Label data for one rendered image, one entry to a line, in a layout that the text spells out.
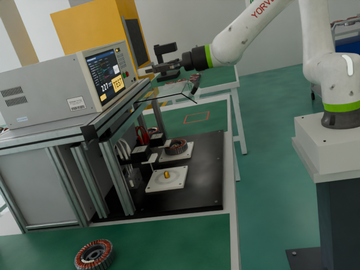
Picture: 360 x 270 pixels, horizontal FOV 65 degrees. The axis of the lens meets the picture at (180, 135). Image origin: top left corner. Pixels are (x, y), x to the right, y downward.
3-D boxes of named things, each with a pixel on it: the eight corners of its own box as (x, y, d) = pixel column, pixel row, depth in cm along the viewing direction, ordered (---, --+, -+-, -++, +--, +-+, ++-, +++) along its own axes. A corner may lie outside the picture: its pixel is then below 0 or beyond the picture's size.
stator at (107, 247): (91, 246, 89) (87, 237, 88) (122, 247, 86) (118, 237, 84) (70, 276, 79) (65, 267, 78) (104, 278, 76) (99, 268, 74)
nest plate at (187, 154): (194, 143, 140) (193, 141, 140) (190, 157, 126) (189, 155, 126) (165, 148, 143) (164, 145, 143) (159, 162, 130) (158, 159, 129)
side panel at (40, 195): (91, 222, 102) (57, 142, 91) (88, 227, 100) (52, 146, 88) (27, 228, 109) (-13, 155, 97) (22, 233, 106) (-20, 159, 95)
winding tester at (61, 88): (138, 82, 136) (125, 39, 128) (102, 111, 96) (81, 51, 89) (67, 98, 144) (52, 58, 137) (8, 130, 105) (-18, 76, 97)
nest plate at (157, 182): (188, 167, 118) (187, 165, 118) (183, 188, 104) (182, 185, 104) (154, 172, 121) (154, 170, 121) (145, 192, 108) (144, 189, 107)
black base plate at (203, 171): (224, 133, 149) (223, 129, 148) (223, 210, 91) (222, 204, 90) (141, 146, 159) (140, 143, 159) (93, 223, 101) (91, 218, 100)
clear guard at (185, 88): (201, 89, 139) (199, 77, 137) (197, 103, 118) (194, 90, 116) (140, 102, 147) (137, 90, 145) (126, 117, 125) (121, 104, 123)
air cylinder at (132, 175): (142, 178, 119) (139, 167, 117) (137, 188, 112) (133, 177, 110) (131, 180, 120) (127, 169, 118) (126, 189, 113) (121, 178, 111)
